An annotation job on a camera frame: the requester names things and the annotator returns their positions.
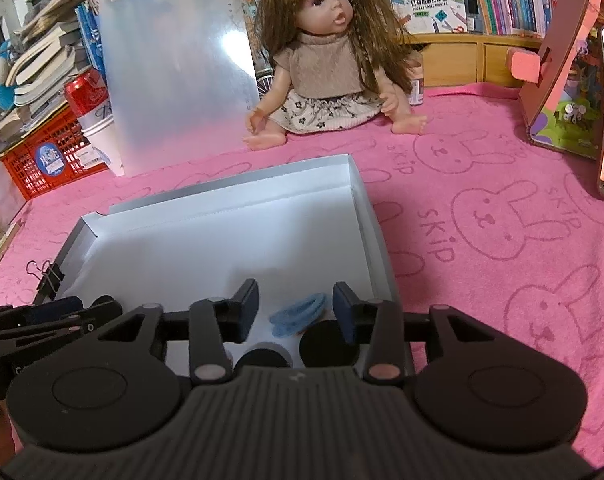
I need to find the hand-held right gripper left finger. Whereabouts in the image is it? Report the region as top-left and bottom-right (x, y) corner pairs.
(98, 278), (260, 386)

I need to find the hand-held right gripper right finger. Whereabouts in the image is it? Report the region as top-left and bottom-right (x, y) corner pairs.
(332, 281), (503, 386)

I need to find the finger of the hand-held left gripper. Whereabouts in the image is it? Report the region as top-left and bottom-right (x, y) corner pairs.
(0, 296), (85, 333)
(0, 296), (123, 361)

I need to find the black round lid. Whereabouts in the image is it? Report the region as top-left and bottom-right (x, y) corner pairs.
(239, 342), (293, 368)
(298, 321), (363, 367)

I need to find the blue hair tie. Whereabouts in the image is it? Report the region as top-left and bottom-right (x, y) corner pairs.
(269, 294), (329, 338)

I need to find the grey cardboard box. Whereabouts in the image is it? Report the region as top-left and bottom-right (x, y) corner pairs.
(34, 154), (415, 376)

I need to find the black binder clip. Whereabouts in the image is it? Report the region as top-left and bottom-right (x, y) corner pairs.
(26, 260), (65, 303)

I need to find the red plastic crate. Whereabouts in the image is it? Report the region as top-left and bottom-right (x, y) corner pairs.
(0, 107), (110, 201)

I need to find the pink rabbit print towel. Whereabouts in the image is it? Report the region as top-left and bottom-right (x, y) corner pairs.
(0, 82), (604, 480)

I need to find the white paper cup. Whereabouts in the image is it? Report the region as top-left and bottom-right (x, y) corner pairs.
(79, 110), (125, 177)

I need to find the red drink can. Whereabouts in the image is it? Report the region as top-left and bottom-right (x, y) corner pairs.
(64, 69), (108, 117)

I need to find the blue plush toy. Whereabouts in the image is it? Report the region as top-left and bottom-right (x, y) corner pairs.
(0, 40), (20, 111)

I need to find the small bottle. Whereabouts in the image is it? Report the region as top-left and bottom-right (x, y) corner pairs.
(409, 52), (427, 107)

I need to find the translucent clipboard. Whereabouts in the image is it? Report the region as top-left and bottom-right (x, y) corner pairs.
(98, 0), (260, 178)

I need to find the long-haired baby doll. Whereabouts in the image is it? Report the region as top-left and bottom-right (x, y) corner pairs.
(243, 0), (429, 152)

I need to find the stack of books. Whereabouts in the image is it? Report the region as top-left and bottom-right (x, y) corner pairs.
(0, 0), (95, 146)

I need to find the wooden drawer organiser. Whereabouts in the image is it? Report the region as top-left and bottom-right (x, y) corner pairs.
(407, 30), (550, 88)

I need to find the pink cardboard phone stand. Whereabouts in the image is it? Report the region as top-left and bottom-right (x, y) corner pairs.
(506, 0), (604, 161)

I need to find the white printed carton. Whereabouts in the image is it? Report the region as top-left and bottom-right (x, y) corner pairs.
(384, 0), (468, 36)

